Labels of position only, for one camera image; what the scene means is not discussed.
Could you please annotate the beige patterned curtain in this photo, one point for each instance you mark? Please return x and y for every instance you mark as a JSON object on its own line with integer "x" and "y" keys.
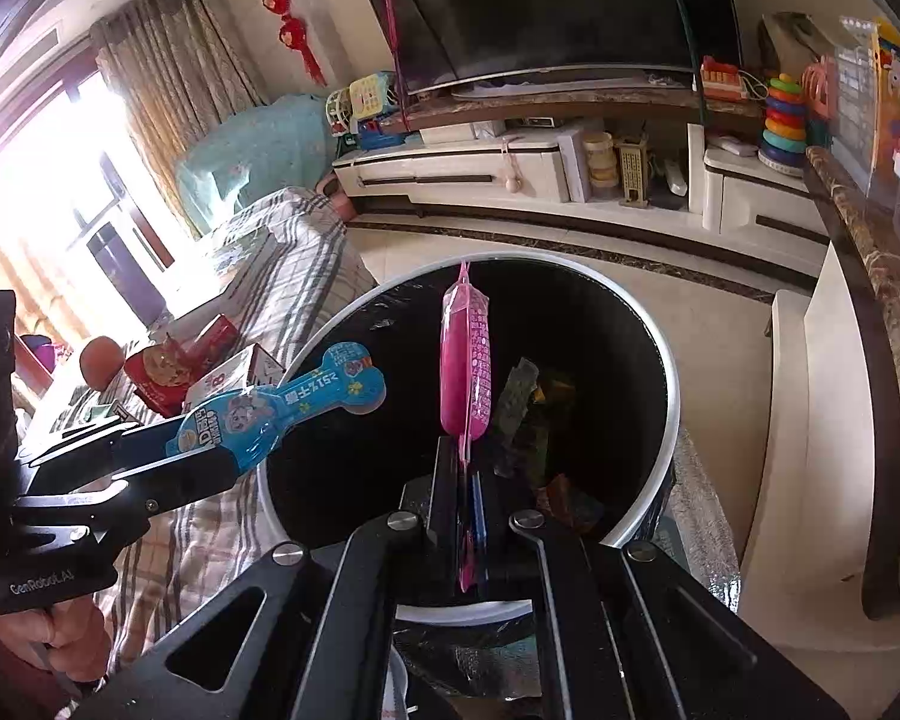
{"x": 172, "y": 75}

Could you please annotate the silver foil bag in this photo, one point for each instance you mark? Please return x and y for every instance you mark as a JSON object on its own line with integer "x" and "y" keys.
{"x": 705, "y": 510}

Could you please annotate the small wooden lantern box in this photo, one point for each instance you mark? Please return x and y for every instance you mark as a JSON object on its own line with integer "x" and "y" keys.
{"x": 634, "y": 172}

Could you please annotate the red snack packet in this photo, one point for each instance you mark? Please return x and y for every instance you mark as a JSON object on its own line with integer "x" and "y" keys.
{"x": 157, "y": 382}

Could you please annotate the stacked yellow cups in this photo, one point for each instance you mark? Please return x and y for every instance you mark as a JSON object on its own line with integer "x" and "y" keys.
{"x": 598, "y": 161}

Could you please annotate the glass balcony door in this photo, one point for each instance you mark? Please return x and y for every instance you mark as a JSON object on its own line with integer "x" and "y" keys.
{"x": 45, "y": 187}

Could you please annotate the blue bone-shaped packet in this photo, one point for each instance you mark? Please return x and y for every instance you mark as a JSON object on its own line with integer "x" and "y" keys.
{"x": 285, "y": 405}

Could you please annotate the hanging wooden bead charm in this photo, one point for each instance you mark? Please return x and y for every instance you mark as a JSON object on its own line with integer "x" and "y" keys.
{"x": 513, "y": 181}

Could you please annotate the black white-rimmed trash bin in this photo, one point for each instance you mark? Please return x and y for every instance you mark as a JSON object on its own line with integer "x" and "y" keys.
{"x": 390, "y": 360}

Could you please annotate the teal dust cover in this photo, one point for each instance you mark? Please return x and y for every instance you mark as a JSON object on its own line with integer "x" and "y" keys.
{"x": 270, "y": 142}

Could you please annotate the small flat white box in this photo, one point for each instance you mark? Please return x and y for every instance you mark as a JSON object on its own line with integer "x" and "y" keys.
{"x": 729, "y": 144}

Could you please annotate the white television cabinet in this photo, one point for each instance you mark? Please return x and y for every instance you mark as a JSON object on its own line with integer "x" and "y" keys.
{"x": 450, "y": 165}

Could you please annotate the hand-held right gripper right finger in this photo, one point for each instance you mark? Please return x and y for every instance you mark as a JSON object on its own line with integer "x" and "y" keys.
{"x": 479, "y": 521}

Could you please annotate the black television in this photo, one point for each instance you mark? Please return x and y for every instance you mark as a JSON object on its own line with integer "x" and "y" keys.
{"x": 540, "y": 7}

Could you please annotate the pink snack wrapper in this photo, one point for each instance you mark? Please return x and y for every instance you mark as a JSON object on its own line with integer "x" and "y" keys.
{"x": 465, "y": 360}

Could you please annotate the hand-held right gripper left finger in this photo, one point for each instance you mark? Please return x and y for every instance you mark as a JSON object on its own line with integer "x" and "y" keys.
{"x": 442, "y": 532}

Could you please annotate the brown marble counter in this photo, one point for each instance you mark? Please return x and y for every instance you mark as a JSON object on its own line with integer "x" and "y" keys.
{"x": 870, "y": 300}

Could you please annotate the red heart garland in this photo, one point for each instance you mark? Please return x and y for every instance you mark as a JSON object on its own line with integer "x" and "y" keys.
{"x": 292, "y": 34}

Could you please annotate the person's left hand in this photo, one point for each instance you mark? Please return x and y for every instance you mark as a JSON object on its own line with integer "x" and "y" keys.
{"x": 75, "y": 630}

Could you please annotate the red toy telephone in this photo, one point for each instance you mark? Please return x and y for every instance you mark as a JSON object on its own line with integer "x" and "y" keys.
{"x": 720, "y": 79}

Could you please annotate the clear plastic storage boxes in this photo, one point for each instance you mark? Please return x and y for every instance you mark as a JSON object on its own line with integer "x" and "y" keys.
{"x": 862, "y": 90}

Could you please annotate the red and white carton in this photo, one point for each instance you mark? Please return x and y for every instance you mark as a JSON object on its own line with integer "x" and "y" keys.
{"x": 232, "y": 382}

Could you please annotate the brown paper bag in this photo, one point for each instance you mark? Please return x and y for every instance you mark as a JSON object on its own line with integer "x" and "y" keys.
{"x": 795, "y": 41}

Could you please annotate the purple drinking bottle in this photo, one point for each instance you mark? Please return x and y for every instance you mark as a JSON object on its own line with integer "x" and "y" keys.
{"x": 124, "y": 270}

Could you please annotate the peach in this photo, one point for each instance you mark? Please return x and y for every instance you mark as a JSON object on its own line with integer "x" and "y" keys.
{"x": 99, "y": 361}

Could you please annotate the white remote control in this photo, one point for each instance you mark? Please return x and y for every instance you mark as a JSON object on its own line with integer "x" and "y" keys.
{"x": 673, "y": 178}

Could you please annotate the white and blue toy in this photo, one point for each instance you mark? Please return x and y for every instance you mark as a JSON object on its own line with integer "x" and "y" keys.
{"x": 364, "y": 101}

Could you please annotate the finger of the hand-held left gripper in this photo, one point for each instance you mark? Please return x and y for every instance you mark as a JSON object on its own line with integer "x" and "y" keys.
{"x": 97, "y": 450}
{"x": 187, "y": 484}

